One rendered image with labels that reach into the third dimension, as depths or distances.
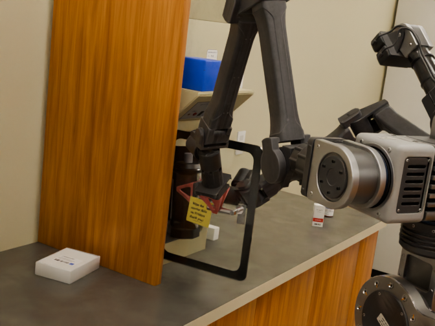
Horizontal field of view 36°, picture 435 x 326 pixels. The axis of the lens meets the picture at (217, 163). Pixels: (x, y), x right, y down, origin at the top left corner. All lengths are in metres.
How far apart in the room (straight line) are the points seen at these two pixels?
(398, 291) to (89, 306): 0.82
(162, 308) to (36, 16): 0.96
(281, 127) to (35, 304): 0.82
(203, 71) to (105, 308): 0.71
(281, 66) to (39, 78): 0.97
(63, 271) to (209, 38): 0.83
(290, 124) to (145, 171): 0.63
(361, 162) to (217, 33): 1.01
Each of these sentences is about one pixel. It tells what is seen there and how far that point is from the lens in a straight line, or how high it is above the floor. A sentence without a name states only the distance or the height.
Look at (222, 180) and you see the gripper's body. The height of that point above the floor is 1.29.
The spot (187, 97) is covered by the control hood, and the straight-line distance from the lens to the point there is 1.93.
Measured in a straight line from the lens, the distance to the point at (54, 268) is 1.98.
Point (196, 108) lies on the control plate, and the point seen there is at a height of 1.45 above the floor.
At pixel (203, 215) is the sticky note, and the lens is 1.96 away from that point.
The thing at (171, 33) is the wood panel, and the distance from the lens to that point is 1.87.
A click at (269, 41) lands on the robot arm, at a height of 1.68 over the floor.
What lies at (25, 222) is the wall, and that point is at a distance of 2.28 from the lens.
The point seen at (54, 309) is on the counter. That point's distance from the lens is 1.82.
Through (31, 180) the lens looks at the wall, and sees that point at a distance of 2.25.
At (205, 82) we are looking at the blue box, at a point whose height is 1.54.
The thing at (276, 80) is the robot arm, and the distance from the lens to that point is 1.44.
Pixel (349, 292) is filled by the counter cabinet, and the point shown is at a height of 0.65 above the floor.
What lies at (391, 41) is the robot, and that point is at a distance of 1.56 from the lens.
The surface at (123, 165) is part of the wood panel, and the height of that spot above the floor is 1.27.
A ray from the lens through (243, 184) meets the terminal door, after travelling 1.89.
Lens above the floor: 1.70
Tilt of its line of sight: 12 degrees down
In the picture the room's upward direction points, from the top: 7 degrees clockwise
